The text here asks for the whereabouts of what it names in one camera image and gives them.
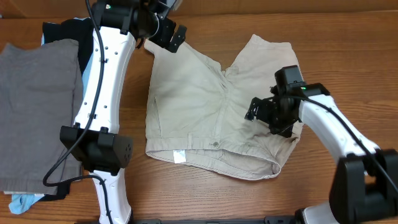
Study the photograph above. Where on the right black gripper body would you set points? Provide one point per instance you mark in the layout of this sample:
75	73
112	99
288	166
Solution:
280	119

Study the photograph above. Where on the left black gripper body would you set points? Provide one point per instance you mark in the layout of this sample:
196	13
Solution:
161	37

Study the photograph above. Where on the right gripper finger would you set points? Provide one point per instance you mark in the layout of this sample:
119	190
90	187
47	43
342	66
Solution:
256	103
259	115

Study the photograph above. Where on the beige shorts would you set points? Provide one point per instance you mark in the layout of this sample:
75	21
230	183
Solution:
196	110

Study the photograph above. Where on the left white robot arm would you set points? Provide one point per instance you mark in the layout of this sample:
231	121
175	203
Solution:
119	28

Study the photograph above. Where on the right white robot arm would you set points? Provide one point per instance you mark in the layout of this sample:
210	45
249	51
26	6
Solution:
364	187

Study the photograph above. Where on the black garment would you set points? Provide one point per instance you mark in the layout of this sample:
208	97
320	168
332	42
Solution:
80	30

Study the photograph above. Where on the grey shorts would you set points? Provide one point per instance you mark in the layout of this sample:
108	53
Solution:
41	91

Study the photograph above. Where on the light blue garment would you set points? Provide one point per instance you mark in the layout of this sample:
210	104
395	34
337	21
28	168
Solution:
21	202

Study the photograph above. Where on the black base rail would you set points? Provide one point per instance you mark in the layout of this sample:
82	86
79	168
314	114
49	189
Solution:
217	221

